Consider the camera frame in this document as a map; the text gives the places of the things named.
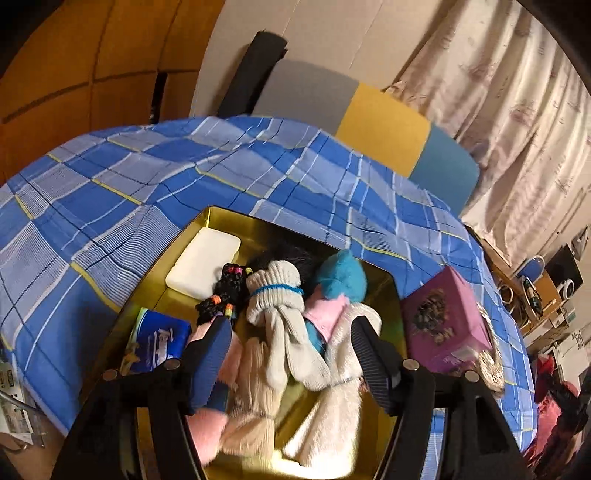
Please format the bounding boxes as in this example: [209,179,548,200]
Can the red cushion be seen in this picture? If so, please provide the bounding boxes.
[526,355,585,467]

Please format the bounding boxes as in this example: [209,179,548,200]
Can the silver ornate tissue box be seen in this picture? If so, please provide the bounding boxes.
[471,302,506,398]

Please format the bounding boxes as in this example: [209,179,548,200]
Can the pink sock with navy band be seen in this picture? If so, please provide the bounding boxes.
[187,318,245,467]

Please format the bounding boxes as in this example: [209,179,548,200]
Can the black beaded hair ties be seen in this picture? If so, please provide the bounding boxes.
[195,262,247,326]

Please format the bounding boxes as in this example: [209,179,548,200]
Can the patterned curtain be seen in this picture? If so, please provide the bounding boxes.
[383,0,591,268]

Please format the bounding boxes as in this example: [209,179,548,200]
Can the white fluffy sock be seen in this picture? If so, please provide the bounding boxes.
[284,302,384,467]

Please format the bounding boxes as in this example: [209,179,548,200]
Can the gold tin box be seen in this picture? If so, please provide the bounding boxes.
[76,205,409,480]

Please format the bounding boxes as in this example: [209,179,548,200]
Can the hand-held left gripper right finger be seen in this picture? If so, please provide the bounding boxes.
[350,318,536,480]

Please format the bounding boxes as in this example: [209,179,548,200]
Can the wooden wardrobe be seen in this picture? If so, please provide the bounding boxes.
[0,0,227,195]

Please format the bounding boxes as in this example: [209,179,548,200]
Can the blue tissue pack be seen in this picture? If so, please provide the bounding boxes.
[122,308,192,374]

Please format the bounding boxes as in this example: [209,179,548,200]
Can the white rectangular pack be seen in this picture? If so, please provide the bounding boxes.
[165,227,242,300]

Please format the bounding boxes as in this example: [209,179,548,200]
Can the black fluffy sock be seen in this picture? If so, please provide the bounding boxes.
[249,242,333,278]

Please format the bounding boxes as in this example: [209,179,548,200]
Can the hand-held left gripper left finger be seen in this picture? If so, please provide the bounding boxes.
[51,318,233,480]

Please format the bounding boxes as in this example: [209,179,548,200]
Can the newspaper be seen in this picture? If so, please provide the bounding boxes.
[0,360,47,446]

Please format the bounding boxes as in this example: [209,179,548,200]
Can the blue metal chair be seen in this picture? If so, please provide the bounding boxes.
[517,255,548,282]

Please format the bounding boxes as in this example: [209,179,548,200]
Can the blue plaid blanket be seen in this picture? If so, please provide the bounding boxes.
[0,115,539,455]

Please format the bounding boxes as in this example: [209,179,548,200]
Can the purple cardboard box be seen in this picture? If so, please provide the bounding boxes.
[401,267,494,374]

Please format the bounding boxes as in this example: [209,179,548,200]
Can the grey-white sock bundle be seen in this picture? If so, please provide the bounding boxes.
[245,260,331,391]

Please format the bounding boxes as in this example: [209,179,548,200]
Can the cream sock bundle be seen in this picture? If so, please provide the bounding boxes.
[219,337,282,457]

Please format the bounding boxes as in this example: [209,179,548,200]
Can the wooden desk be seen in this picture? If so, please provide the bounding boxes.
[480,231,568,333]

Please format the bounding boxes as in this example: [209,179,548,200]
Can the black rolled mat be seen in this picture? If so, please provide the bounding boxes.
[217,31,288,118]

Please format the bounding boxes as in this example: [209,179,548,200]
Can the teal and pink sock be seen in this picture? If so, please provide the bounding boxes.
[302,249,369,356]

